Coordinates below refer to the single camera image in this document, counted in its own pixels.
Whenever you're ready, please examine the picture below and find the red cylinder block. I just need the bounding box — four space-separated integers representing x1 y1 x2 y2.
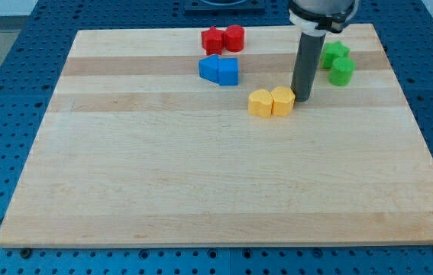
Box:
225 24 245 52

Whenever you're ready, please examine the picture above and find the yellow heart block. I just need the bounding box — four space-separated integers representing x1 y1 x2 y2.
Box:
247 89 273 118

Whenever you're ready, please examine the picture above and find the green cylinder block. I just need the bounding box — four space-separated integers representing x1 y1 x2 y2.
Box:
328 57 356 86

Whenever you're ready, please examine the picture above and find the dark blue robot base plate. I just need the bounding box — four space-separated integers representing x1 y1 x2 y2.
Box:
182 0 266 15

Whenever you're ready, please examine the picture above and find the red star block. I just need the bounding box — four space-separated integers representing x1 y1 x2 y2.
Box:
201 26 225 56

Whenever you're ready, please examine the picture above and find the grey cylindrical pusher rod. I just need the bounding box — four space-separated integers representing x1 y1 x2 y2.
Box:
290 32 326 102

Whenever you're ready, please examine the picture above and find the light wooden board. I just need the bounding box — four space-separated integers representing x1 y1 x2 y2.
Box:
0 24 433 248

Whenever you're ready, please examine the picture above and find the green star block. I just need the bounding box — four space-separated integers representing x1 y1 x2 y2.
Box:
321 41 350 69

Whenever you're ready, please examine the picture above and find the blue cube block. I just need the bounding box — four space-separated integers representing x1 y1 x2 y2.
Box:
218 58 239 86

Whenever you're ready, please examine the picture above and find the yellow pentagon block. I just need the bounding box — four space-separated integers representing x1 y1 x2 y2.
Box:
270 86 296 117

